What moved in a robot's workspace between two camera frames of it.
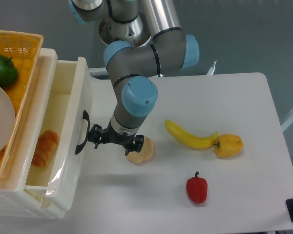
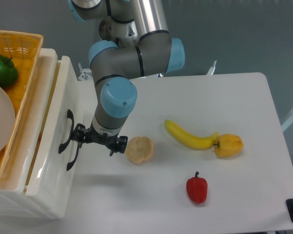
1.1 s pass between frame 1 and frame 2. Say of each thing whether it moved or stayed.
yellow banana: stayed
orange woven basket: stayed
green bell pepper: stayed
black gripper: moved
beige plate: stayed
